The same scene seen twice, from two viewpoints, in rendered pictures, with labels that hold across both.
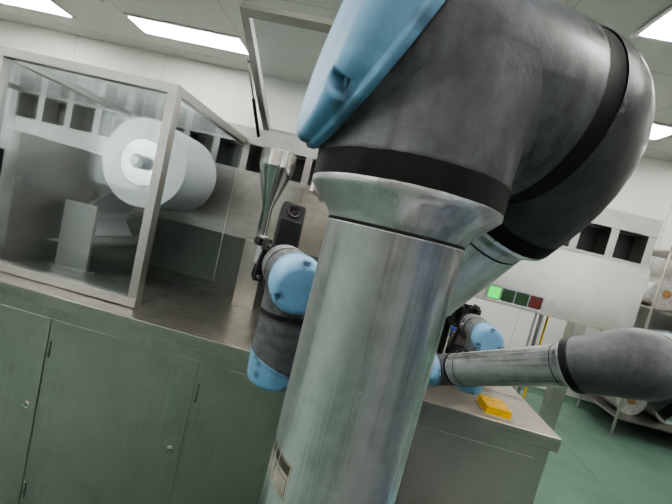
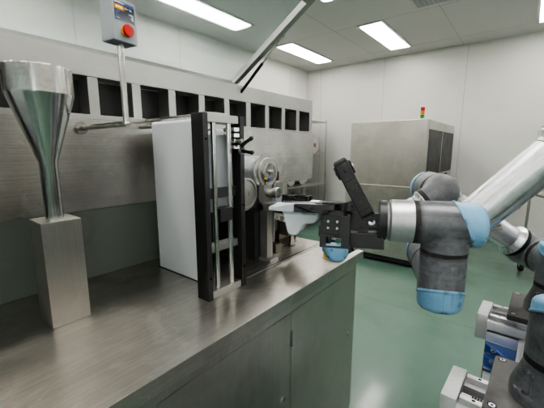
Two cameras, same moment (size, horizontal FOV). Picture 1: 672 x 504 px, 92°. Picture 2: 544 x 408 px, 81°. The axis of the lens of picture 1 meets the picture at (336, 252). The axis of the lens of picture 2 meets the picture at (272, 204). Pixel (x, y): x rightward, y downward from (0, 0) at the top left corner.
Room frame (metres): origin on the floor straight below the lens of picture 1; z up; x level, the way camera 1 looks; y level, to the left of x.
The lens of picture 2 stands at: (0.41, 0.66, 1.34)
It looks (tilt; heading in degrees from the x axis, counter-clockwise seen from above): 10 degrees down; 304
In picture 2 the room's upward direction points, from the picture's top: straight up
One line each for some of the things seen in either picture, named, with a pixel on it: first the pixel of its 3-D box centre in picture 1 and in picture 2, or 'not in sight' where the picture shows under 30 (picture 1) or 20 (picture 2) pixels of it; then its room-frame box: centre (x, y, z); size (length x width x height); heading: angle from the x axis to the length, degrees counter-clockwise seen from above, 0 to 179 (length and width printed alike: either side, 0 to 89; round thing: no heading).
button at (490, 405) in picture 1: (493, 406); not in sight; (0.91, -0.54, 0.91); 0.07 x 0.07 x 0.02; 86
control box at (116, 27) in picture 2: not in sight; (121, 23); (1.22, 0.14, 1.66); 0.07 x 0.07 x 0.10; 3
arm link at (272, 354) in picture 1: (290, 346); (438, 274); (0.47, 0.03, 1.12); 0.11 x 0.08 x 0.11; 109
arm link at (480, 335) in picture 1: (482, 336); not in sight; (0.87, -0.44, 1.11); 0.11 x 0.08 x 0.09; 176
